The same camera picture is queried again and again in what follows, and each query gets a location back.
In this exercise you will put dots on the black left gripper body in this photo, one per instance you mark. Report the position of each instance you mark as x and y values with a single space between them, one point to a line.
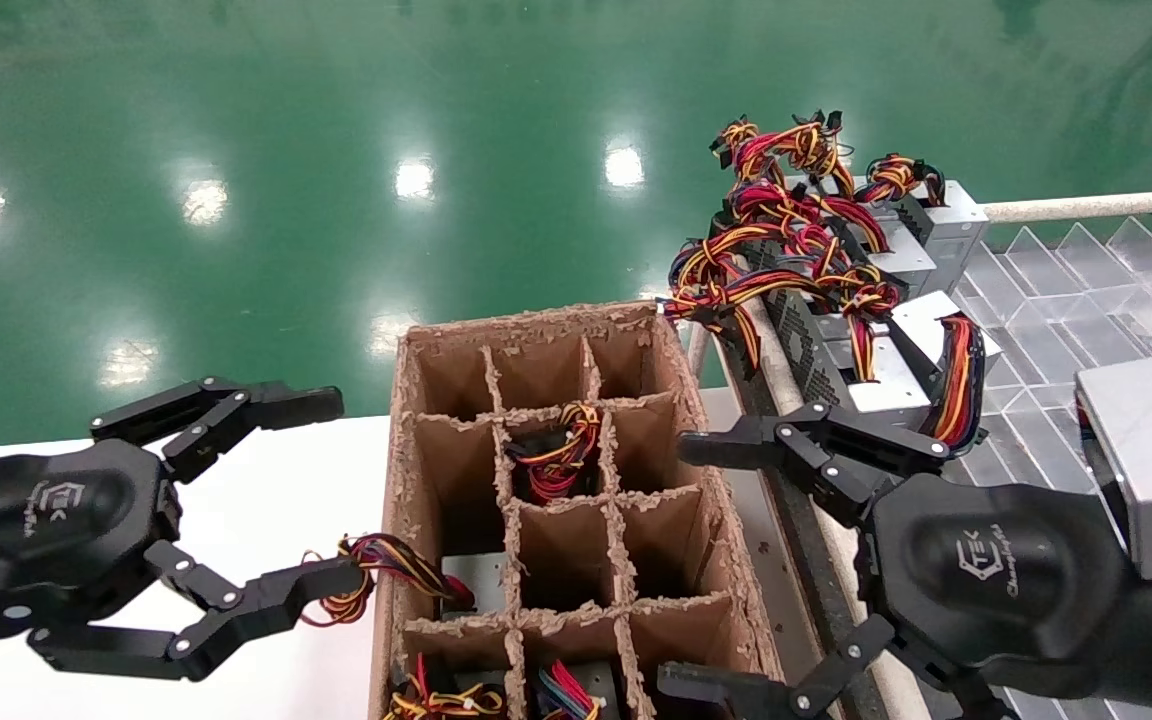
46 520

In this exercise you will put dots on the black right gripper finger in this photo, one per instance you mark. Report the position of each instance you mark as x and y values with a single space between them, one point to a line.
836 445
736 695

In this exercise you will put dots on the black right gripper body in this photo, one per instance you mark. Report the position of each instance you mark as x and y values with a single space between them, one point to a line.
996 580

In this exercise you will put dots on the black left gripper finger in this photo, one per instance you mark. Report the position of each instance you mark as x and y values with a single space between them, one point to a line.
276 600
226 402

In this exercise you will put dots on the brown cardboard divider box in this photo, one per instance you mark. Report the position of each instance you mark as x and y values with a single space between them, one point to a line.
556 545

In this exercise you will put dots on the clear acrylic divider tray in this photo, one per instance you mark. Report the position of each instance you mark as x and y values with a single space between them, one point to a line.
1036 300

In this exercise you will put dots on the white padded rail pipe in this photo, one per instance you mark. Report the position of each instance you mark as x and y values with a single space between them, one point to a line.
1066 208
781 375

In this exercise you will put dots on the black rack base frame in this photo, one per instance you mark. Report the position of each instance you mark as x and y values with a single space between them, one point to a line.
801 545

